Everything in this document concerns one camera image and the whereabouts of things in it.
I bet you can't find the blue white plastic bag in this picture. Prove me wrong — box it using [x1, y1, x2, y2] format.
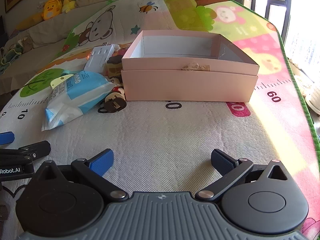
[42, 70, 116, 131]

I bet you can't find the brown round toy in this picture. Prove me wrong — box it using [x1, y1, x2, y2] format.
[98, 77, 127, 113]

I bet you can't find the white plastic adapter box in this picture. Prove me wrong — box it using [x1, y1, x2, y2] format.
[84, 43, 120, 75]

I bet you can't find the colourful cartoon play mat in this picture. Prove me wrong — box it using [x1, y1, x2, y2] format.
[1, 0, 319, 239]

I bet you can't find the beige sofa cover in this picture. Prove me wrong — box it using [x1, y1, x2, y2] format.
[1, 2, 114, 95]

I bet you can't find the pink cardboard box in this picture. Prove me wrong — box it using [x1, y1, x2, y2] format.
[121, 30, 259, 102]

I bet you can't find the yellow duck plush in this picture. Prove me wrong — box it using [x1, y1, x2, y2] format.
[15, 0, 62, 31]

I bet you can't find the small yellow plush toy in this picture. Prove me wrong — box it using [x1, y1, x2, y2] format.
[59, 0, 76, 13]

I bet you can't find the black window frame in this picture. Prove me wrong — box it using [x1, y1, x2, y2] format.
[246, 0, 293, 40]

